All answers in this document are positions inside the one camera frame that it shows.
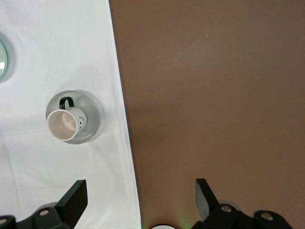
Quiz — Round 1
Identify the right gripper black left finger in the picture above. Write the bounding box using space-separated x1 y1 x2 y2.
0 179 88 229

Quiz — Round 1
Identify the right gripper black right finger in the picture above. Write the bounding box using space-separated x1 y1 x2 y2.
190 178 293 229

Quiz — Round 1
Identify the white mug with black handle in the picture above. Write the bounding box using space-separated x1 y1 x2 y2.
46 96 88 142

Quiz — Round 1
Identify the gray plate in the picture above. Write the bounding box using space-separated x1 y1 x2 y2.
45 89 101 145

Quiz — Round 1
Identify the green plate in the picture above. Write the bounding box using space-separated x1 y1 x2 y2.
0 32 15 84

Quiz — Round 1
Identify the white cloth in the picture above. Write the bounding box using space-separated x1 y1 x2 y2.
0 0 143 229

